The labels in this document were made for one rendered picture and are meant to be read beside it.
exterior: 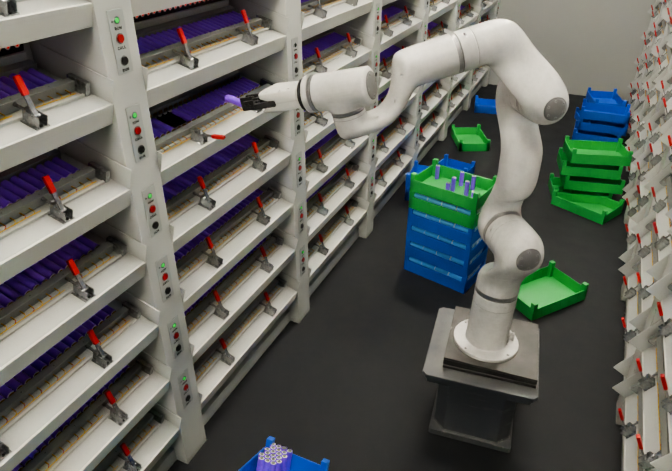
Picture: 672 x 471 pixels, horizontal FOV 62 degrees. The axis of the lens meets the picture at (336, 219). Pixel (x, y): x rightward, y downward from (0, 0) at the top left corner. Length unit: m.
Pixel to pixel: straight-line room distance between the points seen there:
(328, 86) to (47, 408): 0.90
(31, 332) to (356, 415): 1.08
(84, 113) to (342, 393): 1.26
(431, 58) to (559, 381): 1.32
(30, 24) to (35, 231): 0.37
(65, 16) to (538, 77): 0.94
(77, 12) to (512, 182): 1.01
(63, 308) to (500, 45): 1.07
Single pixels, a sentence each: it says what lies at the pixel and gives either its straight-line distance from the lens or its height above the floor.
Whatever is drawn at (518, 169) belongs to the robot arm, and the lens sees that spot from 1.43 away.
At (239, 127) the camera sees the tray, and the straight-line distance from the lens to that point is 1.58.
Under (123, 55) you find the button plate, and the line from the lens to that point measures 1.23.
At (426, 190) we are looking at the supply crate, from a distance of 2.32.
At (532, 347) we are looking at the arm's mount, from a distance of 1.80.
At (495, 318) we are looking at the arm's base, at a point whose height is 0.44.
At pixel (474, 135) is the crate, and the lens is 4.11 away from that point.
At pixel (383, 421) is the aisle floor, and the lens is 1.93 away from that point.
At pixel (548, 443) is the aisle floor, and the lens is 1.98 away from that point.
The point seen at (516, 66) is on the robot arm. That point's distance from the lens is 1.33.
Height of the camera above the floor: 1.47
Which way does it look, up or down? 30 degrees down
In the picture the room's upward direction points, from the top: straight up
